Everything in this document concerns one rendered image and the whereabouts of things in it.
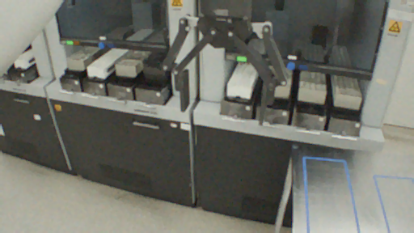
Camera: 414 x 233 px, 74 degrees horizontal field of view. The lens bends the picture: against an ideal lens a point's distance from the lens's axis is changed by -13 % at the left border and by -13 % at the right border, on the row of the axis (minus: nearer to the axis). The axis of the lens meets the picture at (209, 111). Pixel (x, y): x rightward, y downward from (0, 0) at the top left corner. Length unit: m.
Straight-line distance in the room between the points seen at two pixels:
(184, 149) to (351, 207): 0.89
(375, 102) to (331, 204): 0.60
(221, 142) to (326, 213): 0.71
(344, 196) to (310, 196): 0.11
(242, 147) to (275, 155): 0.15
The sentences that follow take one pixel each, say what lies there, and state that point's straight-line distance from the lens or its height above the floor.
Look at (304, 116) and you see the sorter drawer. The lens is 1.30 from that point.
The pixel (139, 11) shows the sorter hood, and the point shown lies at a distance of 1.39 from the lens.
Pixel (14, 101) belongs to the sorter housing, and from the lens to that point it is 2.12.
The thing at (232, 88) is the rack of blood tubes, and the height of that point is 0.85.
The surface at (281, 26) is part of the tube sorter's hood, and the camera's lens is 1.23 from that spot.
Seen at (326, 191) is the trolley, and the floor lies 0.82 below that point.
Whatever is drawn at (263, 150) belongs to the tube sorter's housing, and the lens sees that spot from 1.43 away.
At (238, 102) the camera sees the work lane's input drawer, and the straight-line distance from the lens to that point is 1.31.
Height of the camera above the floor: 1.49
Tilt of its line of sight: 33 degrees down
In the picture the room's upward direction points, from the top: straight up
